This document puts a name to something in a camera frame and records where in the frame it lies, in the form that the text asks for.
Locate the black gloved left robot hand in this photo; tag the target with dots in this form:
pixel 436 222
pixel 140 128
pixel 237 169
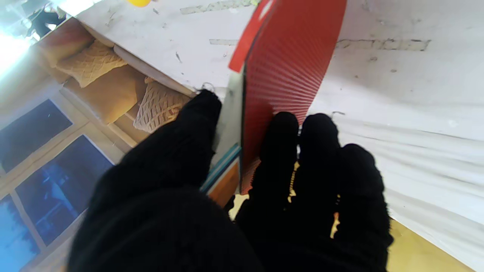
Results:
pixel 170 226

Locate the orange ping pong ball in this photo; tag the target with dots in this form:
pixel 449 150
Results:
pixel 139 2

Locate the printed living room backdrop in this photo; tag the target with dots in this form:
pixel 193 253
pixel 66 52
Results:
pixel 75 113

